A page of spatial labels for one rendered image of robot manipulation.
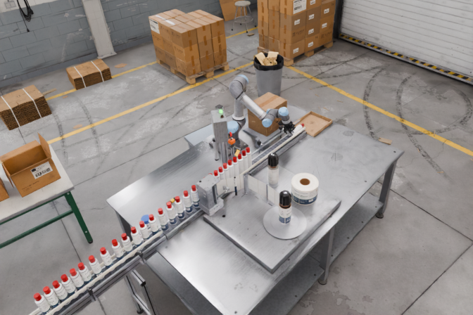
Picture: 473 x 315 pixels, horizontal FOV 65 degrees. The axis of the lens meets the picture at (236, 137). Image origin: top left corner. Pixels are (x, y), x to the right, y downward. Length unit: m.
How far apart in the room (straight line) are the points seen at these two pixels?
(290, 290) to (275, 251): 0.68
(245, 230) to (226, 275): 0.35
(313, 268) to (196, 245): 1.09
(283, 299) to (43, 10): 6.22
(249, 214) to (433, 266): 1.81
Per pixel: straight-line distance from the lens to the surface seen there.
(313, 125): 3.76
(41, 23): 7.67
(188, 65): 6.24
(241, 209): 2.85
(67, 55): 7.91
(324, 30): 7.16
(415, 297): 3.65
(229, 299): 2.49
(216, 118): 2.74
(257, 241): 2.66
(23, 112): 6.36
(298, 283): 3.26
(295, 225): 2.73
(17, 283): 4.18
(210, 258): 2.67
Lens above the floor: 2.98
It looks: 37 degrees down
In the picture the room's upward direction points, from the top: 5 degrees counter-clockwise
